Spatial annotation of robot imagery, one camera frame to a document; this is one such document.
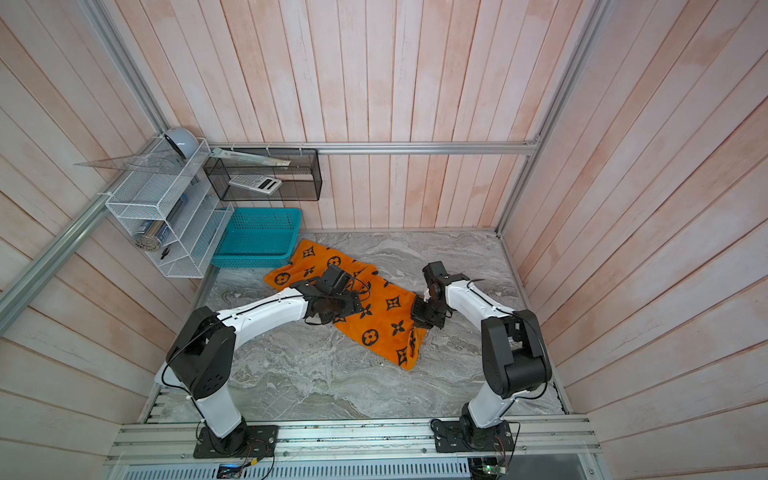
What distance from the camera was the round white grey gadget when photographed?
83 cm

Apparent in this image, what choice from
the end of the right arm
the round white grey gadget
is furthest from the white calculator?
the end of the right arm

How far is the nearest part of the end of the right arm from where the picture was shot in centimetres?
69

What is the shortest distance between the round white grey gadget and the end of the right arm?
0.76 metres

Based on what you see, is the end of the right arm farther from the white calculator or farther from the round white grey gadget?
the round white grey gadget
